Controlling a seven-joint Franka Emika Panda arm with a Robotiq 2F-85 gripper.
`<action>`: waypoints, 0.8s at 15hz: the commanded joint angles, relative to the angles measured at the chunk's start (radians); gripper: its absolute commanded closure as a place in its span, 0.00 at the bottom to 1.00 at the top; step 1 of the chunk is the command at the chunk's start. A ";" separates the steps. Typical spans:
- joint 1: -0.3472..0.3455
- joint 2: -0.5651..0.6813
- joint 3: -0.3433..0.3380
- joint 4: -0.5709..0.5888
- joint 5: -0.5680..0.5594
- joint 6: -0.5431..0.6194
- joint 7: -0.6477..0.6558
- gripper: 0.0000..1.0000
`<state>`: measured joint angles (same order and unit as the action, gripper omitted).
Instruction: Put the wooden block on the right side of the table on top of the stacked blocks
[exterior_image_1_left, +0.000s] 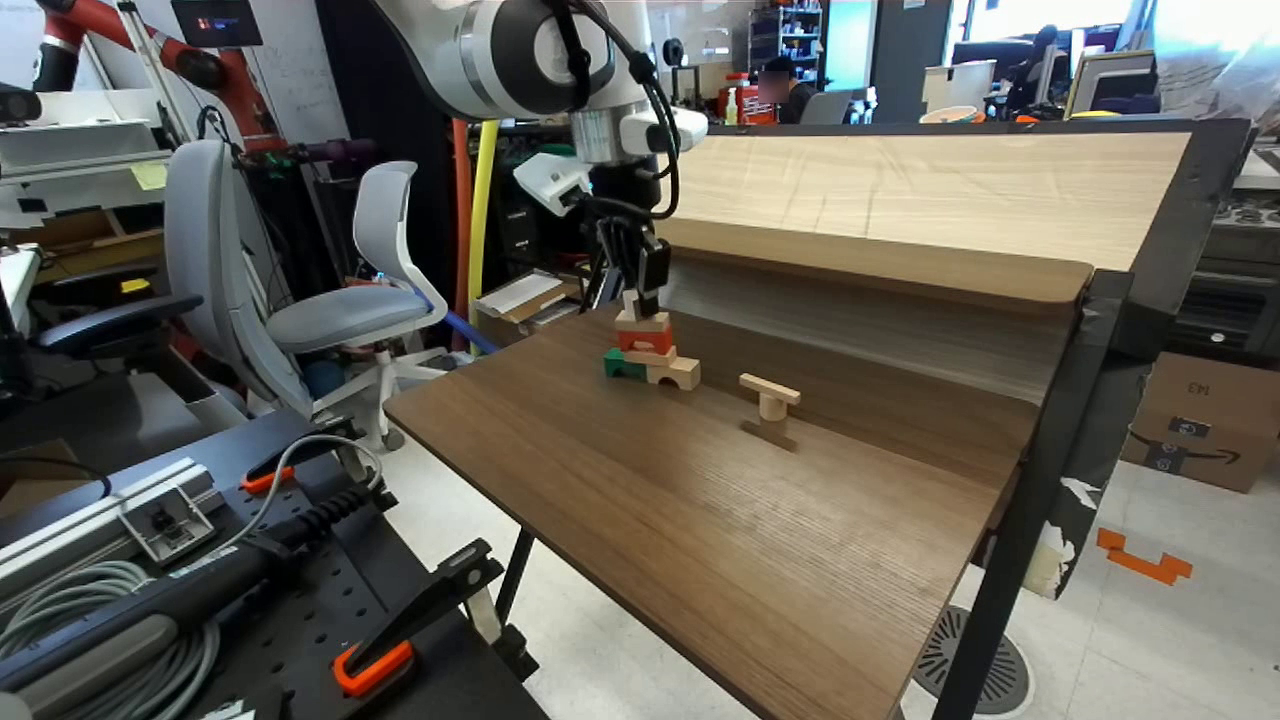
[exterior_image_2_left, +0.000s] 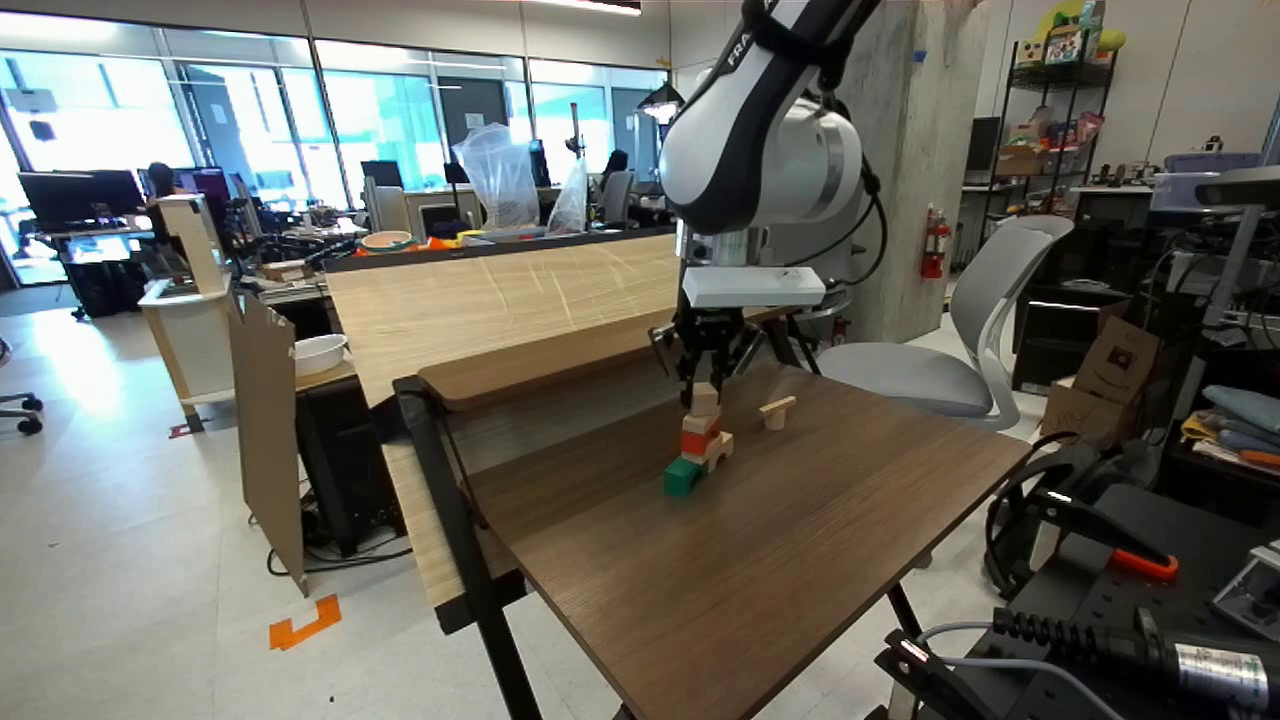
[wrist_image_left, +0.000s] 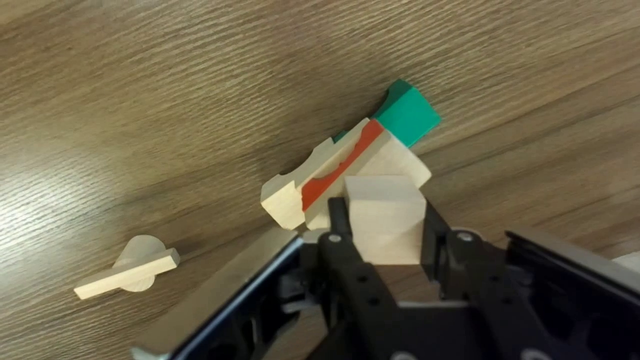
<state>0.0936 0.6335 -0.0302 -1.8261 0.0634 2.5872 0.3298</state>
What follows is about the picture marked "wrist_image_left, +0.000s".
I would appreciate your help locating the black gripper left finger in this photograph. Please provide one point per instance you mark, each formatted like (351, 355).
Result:
(347, 281)

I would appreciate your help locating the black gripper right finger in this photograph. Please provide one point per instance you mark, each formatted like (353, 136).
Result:
(466, 272)

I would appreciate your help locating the natural wooden cube block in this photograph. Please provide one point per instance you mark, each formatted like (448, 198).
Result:
(387, 221)

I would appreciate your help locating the natural wooden arch block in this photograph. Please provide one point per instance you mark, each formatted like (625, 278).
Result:
(292, 193)

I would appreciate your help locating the red wooden block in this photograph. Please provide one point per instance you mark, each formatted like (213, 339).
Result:
(336, 170)

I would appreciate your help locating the natural wooden rectangular block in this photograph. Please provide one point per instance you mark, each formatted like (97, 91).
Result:
(397, 164)

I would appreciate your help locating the green wooden block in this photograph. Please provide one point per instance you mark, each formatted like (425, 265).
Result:
(409, 117)

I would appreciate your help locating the flat wooden piece with disc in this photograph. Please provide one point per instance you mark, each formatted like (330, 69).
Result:
(131, 272)

